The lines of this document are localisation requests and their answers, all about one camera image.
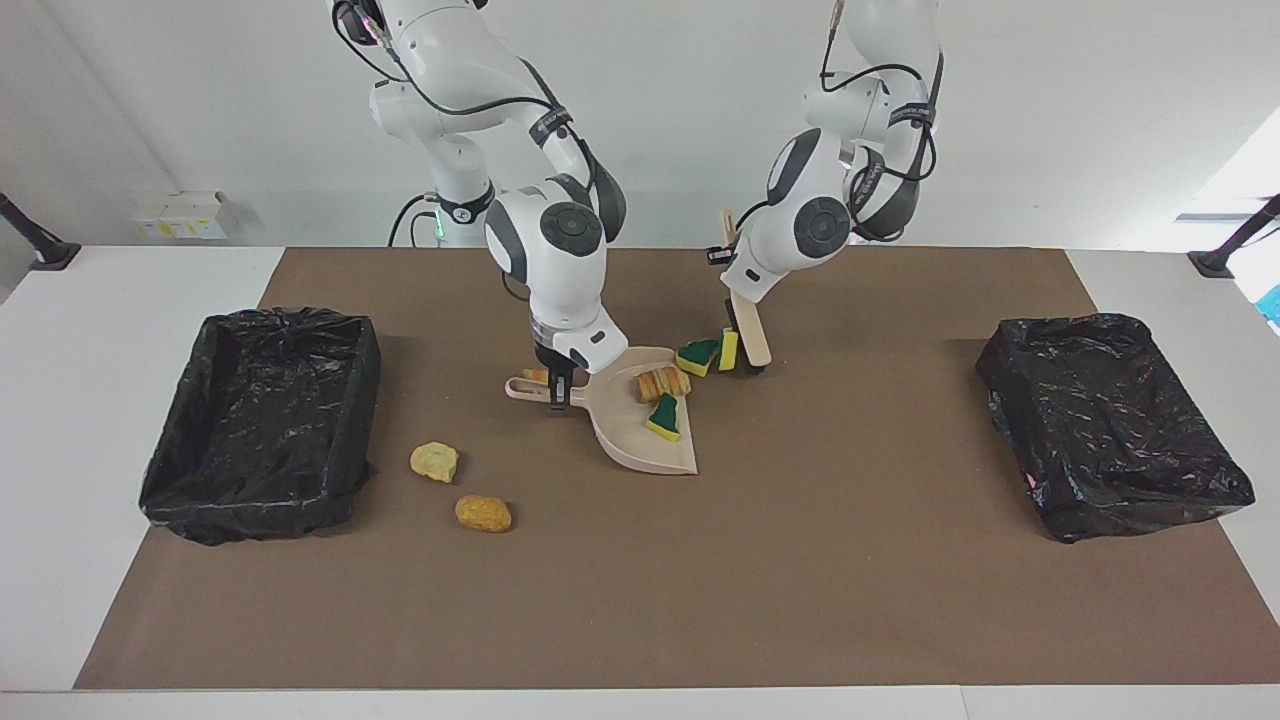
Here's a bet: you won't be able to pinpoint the pink plastic dustpan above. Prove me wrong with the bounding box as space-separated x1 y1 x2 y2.
503 346 700 476

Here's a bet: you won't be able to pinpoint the pink hand brush black bristles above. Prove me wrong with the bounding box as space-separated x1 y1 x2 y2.
721 208 773 377

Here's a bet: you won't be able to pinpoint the beige sponge chunk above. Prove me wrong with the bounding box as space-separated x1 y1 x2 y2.
636 365 692 404

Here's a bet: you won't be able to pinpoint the green and yellow sponge piece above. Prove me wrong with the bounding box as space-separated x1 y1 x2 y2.
676 338 723 378
645 392 683 443

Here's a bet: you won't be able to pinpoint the bin lined with black bag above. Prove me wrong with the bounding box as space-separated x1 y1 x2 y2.
975 313 1257 545
138 307 383 547

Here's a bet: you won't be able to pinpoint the pale yellow crumpled food piece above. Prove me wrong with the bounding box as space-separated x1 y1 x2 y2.
409 441 461 485

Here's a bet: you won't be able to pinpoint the golden brown nugget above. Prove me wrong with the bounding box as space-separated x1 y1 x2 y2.
454 494 513 534

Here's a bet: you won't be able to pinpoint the brown table mat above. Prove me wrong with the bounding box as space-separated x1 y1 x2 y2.
73 247 1280 691

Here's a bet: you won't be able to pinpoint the white box with yellow labels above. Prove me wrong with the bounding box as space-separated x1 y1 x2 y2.
133 190 239 240

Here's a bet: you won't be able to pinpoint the black stand leg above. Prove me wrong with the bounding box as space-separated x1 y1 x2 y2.
1187 194 1280 280
0 190 82 272

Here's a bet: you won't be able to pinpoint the black right base cable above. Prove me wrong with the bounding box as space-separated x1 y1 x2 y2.
388 193 441 248

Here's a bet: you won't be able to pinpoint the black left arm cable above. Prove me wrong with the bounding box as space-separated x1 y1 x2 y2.
820 0 946 246

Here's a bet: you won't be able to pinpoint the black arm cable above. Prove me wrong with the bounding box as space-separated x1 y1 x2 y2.
333 0 601 301
820 0 946 246

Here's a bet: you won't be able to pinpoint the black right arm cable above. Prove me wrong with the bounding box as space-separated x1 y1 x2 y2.
333 0 601 301

